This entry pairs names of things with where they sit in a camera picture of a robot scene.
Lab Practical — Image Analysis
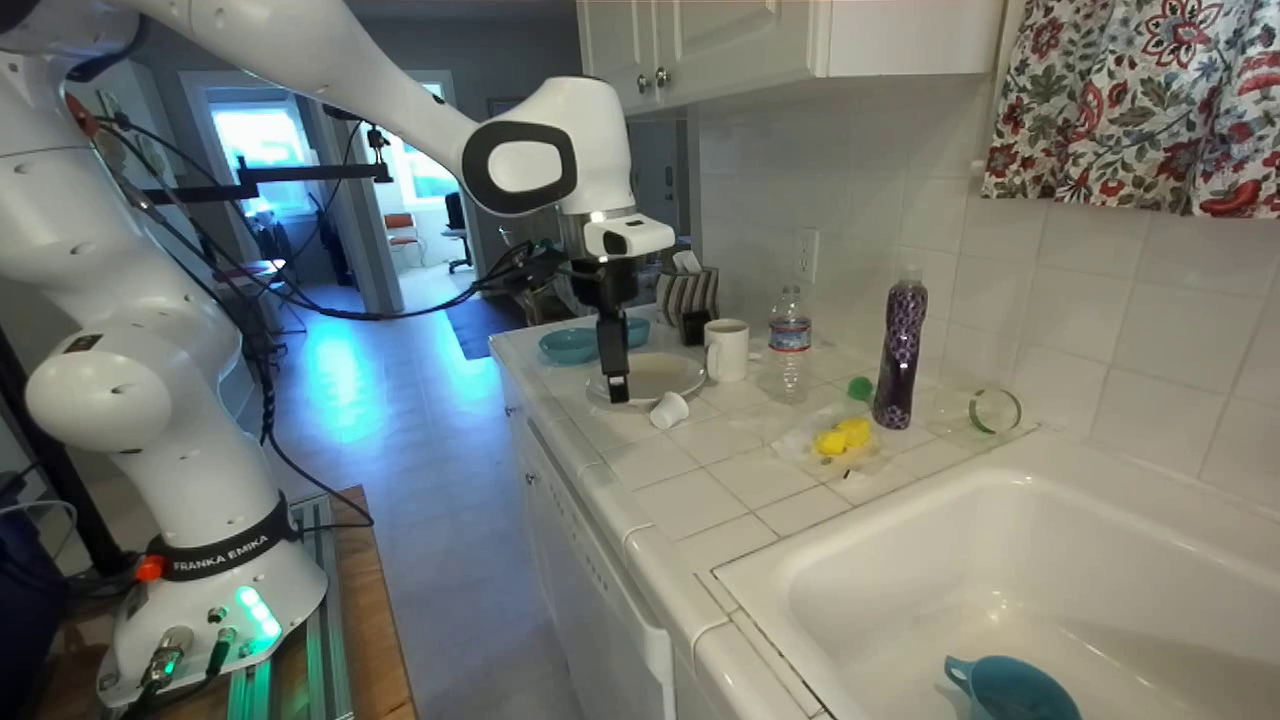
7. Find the yellow sponge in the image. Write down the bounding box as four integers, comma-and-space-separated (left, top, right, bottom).
811, 417, 877, 464

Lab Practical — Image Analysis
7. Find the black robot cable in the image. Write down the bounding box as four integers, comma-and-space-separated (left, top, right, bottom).
57, 76, 593, 537

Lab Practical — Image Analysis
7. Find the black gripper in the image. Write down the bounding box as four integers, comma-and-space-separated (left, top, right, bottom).
572, 253, 639, 407

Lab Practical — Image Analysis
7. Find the blue bowl in sink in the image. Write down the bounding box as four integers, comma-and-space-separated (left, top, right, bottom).
938, 651, 1085, 720

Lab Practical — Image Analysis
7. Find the clear plastic water bottle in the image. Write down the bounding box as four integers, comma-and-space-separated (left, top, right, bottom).
762, 283, 814, 405

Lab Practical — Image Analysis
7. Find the small white cup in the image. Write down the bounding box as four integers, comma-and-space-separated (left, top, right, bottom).
649, 387, 693, 430

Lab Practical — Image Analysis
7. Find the white kitchen sink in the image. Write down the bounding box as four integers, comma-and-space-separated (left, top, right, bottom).
710, 464, 1280, 720

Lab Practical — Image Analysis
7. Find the purple dish soap bottle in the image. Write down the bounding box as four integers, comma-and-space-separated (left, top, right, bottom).
873, 270, 932, 430

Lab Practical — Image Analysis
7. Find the clear plastic dish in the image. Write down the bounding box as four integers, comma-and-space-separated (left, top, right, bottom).
776, 405, 892, 478

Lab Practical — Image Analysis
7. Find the white upper cabinet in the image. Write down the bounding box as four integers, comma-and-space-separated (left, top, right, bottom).
572, 0, 1010, 127

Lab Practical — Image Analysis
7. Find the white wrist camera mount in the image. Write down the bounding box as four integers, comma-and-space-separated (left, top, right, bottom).
581, 213, 680, 264

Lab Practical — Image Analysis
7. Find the blue floor mat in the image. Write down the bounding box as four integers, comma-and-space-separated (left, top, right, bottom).
438, 293, 523, 362

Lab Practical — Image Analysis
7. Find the black camera boom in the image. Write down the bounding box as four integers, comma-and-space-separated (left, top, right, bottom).
132, 150, 400, 213

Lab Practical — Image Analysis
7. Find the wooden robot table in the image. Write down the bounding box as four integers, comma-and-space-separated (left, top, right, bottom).
37, 486, 420, 720

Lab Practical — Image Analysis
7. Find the white dishwasher front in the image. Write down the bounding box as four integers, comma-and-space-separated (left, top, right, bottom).
504, 397, 676, 720

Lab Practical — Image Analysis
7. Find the floral curtain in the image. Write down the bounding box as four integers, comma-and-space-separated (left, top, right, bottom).
980, 0, 1280, 223

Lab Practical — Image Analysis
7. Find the white floral mug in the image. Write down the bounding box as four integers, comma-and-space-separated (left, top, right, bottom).
698, 314, 750, 387

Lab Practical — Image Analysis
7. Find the white round plate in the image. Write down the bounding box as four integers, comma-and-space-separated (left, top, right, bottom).
585, 347, 707, 413

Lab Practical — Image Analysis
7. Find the clear glass with green rim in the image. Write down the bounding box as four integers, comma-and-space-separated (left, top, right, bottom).
966, 383, 1027, 441

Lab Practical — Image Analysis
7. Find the striped kitchen towel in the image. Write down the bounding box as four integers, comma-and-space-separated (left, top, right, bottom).
656, 253, 722, 323

